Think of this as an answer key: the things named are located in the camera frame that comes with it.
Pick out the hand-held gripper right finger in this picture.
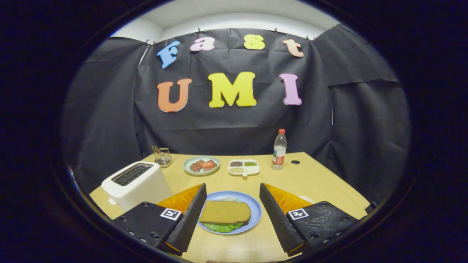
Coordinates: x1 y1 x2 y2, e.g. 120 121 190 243
259 183 359 257

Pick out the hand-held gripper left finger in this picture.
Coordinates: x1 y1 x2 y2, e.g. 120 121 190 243
113 183 207 256

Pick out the green lettuce leaf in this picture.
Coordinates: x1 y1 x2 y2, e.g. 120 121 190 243
203 197 249 233

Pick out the brown bread slice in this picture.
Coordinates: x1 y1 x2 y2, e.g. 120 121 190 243
199 200 252 225

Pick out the blue plate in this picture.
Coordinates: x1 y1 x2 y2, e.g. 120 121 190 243
197 191 263 235

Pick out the white divided dish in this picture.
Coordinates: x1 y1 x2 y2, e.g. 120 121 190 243
228 159 261 177

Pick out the pale green plate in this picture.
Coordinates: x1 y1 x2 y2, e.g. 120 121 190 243
183 156 220 176

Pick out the white toaster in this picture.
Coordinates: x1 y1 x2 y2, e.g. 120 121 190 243
101 161 173 211

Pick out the clear bottle with red cap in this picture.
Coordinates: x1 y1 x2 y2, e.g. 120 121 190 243
272 129 287 171

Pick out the black backdrop cloth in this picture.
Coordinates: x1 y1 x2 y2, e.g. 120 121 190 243
61 24 411 205

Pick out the metal wire basket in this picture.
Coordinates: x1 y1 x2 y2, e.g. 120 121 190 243
152 146 172 168

